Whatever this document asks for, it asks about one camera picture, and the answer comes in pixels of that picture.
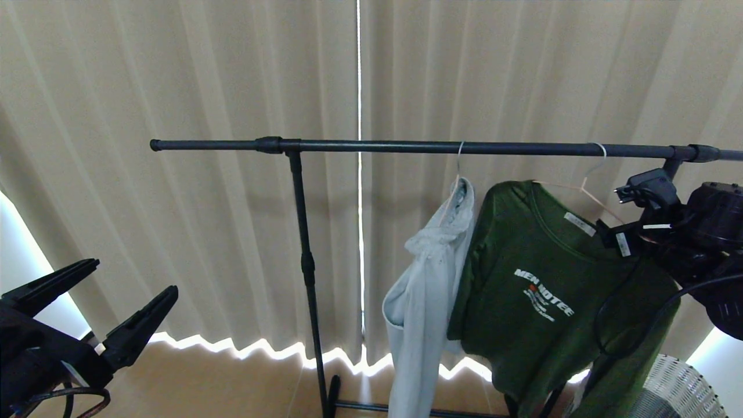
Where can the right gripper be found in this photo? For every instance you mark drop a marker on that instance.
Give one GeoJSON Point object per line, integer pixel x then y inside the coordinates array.
{"type": "Point", "coordinates": [627, 241]}

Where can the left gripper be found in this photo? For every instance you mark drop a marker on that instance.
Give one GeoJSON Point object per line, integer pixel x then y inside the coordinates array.
{"type": "Point", "coordinates": [40, 354]}

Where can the pink clothes hanger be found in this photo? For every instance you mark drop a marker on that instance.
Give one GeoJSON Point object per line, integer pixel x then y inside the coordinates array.
{"type": "Point", "coordinates": [595, 168]}
{"type": "Point", "coordinates": [458, 162]}

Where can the green long-sleeved shirt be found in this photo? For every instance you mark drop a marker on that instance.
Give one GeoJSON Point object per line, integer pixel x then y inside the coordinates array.
{"type": "Point", "coordinates": [522, 244]}

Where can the pale grey shorts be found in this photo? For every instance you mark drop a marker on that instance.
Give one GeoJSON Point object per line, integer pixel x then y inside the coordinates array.
{"type": "Point", "coordinates": [424, 313]}

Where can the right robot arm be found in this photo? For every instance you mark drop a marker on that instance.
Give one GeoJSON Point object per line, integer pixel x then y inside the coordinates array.
{"type": "Point", "coordinates": [714, 232]}

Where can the white laundry basket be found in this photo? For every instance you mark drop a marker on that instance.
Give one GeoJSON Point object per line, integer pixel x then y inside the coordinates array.
{"type": "Point", "coordinates": [679, 389]}

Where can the black clothes rack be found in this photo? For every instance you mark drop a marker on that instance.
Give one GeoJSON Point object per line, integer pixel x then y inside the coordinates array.
{"type": "Point", "coordinates": [406, 147]}

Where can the window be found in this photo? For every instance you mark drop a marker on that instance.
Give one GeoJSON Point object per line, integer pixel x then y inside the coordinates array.
{"type": "Point", "coordinates": [14, 244]}

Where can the beige curtain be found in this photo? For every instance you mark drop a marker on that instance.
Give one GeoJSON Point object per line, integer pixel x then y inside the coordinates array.
{"type": "Point", "coordinates": [174, 75]}

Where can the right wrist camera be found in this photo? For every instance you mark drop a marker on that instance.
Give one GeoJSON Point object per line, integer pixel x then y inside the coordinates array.
{"type": "Point", "coordinates": [647, 188]}

